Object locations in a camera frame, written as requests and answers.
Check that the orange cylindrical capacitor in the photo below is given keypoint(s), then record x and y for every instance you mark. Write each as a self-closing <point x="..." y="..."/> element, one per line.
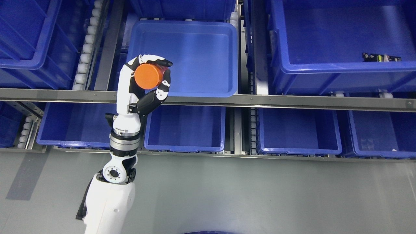
<point x="149" y="76"/>

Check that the lower blue bin left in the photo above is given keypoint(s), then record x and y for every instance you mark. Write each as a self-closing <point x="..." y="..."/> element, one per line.
<point x="76" y="125"/>

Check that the shallow blue tray bin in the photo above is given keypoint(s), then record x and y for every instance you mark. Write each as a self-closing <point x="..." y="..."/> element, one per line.
<point x="204" y="54"/>

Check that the metal shelf rail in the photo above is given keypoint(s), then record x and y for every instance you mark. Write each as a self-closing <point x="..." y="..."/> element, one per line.
<point x="235" y="101"/>

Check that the large blue bin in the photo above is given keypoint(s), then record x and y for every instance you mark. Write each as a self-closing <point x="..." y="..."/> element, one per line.
<point x="317" y="46"/>
<point x="36" y="52"/>

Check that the white roller track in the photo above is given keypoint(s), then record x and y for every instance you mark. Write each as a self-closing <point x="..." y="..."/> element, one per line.
<point x="84" y="73"/>

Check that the large blue bin right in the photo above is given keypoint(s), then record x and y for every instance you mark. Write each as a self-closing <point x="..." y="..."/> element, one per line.
<point x="317" y="46"/>

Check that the lower blue bin centre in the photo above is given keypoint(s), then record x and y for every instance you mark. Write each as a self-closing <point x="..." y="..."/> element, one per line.
<point x="186" y="129"/>

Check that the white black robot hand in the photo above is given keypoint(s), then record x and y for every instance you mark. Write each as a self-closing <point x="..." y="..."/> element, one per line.
<point x="129" y="106"/>

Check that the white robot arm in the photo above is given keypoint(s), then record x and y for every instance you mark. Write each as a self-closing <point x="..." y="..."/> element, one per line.
<point x="111" y="191"/>

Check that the large blue bin left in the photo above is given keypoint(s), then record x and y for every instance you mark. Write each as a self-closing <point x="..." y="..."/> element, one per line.
<point x="36" y="52"/>

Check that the lower blue bin far right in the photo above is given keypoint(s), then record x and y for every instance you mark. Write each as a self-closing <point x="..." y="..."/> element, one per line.
<point x="378" y="134"/>

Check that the small black electronic component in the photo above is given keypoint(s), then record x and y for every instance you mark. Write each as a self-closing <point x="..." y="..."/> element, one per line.
<point x="380" y="58"/>

